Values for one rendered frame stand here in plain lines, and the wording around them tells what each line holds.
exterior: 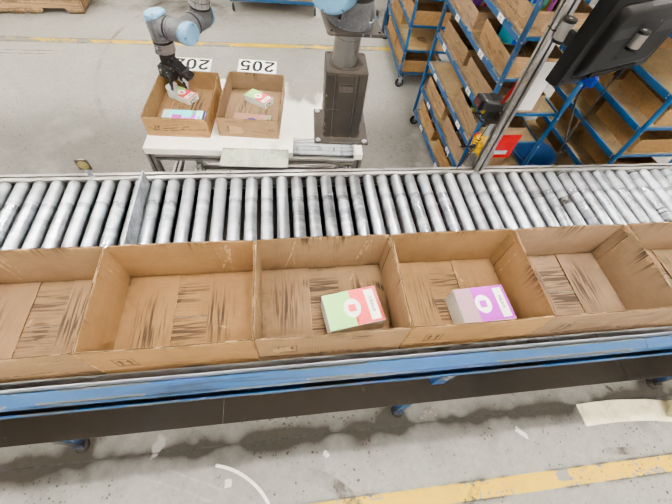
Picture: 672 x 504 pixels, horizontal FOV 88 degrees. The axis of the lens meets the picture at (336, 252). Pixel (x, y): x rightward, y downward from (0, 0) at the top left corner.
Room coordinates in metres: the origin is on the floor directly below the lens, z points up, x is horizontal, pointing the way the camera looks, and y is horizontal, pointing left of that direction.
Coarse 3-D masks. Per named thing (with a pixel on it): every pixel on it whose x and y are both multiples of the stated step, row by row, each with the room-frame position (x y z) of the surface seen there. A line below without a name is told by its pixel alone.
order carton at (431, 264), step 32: (416, 256) 0.65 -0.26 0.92; (448, 256) 0.68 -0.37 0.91; (480, 256) 0.71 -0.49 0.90; (512, 256) 0.65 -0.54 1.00; (416, 288) 0.55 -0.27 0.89; (448, 288) 0.57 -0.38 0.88; (512, 288) 0.58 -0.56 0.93; (416, 320) 0.44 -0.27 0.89; (448, 320) 0.46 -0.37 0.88; (512, 320) 0.41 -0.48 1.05; (544, 320) 0.43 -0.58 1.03
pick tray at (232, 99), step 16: (240, 80) 1.68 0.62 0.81; (256, 80) 1.69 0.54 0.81; (272, 80) 1.70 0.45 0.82; (224, 96) 1.50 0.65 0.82; (240, 96) 1.61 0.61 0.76; (272, 96) 1.65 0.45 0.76; (224, 112) 1.45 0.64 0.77; (240, 112) 1.48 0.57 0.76; (256, 112) 1.50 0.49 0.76; (272, 112) 1.52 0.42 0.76; (224, 128) 1.30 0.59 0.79; (240, 128) 1.31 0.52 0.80; (256, 128) 1.32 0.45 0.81; (272, 128) 1.33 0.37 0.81
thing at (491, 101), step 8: (480, 96) 1.36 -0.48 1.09; (488, 96) 1.36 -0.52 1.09; (496, 96) 1.37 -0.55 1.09; (480, 104) 1.33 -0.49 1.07; (488, 104) 1.33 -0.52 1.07; (496, 104) 1.34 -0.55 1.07; (504, 104) 1.35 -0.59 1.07; (480, 112) 1.39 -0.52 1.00; (488, 112) 1.35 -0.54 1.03; (496, 112) 1.35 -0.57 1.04
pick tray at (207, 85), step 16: (160, 80) 1.55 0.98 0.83; (192, 80) 1.63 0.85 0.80; (208, 80) 1.64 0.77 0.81; (160, 96) 1.49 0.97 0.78; (208, 96) 1.57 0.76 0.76; (144, 112) 1.28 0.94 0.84; (160, 112) 1.39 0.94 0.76; (208, 112) 1.34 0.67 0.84; (160, 128) 1.24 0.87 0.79; (176, 128) 1.25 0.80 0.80; (192, 128) 1.26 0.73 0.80; (208, 128) 1.28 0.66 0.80
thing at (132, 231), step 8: (144, 176) 0.95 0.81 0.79; (144, 184) 0.92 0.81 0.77; (136, 192) 0.84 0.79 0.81; (144, 192) 0.89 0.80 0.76; (136, 200) 0.81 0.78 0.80; (144, 200) 0.86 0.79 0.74; (136, 208) 0.78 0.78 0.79; (144, 208) 0.83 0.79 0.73; (136, 216) 0.76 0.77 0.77; (128, 224) 0.69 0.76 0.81; (136, 224) 0.73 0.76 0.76; (128, 232) 0.66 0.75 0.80; (136, 232) 0.70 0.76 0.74; (128, 240) 0.64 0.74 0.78; (136, 240) 0.68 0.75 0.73
